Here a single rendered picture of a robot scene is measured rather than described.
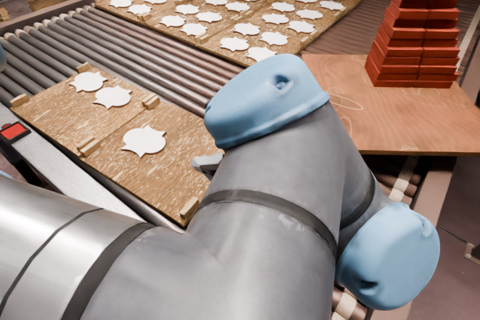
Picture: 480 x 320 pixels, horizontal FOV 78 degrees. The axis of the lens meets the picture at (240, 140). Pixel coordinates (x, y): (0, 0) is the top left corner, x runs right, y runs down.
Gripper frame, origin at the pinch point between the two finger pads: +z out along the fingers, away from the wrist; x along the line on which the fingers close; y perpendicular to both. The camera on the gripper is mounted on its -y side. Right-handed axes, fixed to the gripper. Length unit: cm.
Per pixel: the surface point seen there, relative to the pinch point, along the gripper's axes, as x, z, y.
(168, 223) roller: -21.4, 23.9, 20.3
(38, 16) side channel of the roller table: -29, 154, -61
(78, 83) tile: -26, 86, -20
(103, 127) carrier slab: -25, 61, -4
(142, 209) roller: -25.6, 30.5, 15.6
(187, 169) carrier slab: -9.8, 35.4, 15.6
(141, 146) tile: -17, 47, 5
